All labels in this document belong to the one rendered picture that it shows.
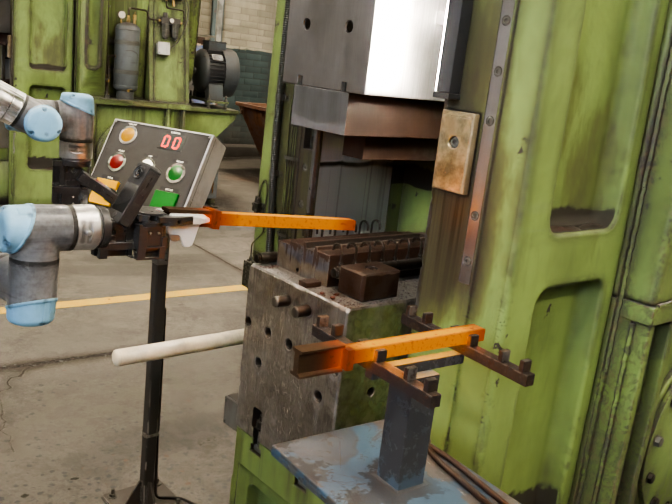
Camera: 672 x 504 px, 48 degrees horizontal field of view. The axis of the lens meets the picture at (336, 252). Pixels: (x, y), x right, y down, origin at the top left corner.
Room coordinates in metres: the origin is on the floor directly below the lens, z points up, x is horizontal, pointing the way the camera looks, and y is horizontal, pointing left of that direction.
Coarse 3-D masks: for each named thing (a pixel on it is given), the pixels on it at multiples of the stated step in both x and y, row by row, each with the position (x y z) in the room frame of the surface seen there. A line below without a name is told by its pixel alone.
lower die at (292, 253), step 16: (288, 240) 1.86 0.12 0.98; (304, 240) 1.84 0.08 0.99; (320, 240) 1.82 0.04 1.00; (384, 240) 1.90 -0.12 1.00; (416, 240) 1.97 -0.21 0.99; (288, 256) 1.83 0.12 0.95; (304, 256) 1.78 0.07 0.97; (320, 256) 1.74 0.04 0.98; (336, 256) 1.72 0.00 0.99; (352, 256) 1.76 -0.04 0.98; (384, 256) 1.83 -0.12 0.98; (400, 256) 1.87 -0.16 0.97; (416, 256) 1.91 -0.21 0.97; (304, 272) 1.77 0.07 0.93; (320, 272) 1.73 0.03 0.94; (400, 272) 1.87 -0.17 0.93; (416, 272) 1.91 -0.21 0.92
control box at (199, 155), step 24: (120, 120) 2.19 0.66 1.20; (120, 144) 2.14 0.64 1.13; (144, 144) 2.12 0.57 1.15; (168, 144) 2.09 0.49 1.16; (192, 144) 2.07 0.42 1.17; (216, 144) 2.08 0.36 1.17; (96, 168) 2.12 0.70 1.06; (120, 168) 2.09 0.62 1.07; (168, 168) 2.05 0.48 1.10; (192, 168) 2.03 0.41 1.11; (216, 168) 2.09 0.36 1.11; (192, 192) 1.99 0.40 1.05
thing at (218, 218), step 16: (176, 208) 1.32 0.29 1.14; (192, 208) 1.35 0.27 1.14; (208, 208) 1.37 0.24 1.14; (208, 224) 1.35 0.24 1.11; (224, 224) 1.38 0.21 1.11; (240, 224) 1.40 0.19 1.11; (256, 224) 1.42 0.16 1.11; (272, 224) 1.45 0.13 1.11; (288, 224) 1.48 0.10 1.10; (304, 224) 1.50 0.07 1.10; (320, 224) 1.53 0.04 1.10; (336, 224) 1.56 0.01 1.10; (352, 224) 1.59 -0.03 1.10
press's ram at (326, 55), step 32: (320, 0) 1.81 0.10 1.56; (352, 0) 1.73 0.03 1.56; (384, 0) 1.69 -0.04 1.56; (416, 0) 1.75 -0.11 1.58; (288, 32) 1.89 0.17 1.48; (320, 32) 1.80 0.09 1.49; (352, 32) 1.72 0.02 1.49; (384, 32) 1.70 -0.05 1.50; (416, 32) 1.76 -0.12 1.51; (288, 64) 1.88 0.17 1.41; (320, 64) 1.79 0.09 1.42; (352, 64) 1.71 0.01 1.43; (384, 64) 1.71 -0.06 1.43; (416, 64) 1.77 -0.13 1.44; (384, 96) 1.72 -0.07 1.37; (416, 96) 1.78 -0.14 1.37
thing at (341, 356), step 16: (400, 336) 1.21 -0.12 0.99; (416, 336) 1.22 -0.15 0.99; (432, 336) 1.23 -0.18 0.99; (448, 336) 1.25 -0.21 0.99; (464, 336) 1.27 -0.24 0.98; (480, 336) 1.30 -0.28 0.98; (304, 352) 1.06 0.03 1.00; (320, 352) 1.09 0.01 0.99; (336, 352) 1.11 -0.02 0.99; (352, 352) 1.11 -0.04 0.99; (368, 352) 1.14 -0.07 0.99; (400, 352) 1.18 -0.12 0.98; (416, 352) 1.20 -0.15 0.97; (304, 368) 1.07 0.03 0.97; (320, 368) 1.09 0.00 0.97; (336, 368) 1.11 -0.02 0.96; (352, 368) 1.11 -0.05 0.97
